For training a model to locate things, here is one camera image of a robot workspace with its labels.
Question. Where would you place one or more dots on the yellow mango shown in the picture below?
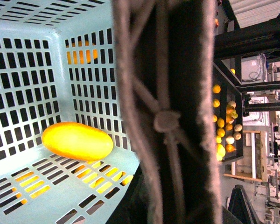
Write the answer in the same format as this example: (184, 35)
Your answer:
(77, 141)

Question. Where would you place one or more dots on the light blue plastic basket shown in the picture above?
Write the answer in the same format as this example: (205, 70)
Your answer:
(57, 64)

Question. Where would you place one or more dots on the fruit shelf rack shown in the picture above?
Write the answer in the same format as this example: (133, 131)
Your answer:
(233, 44)

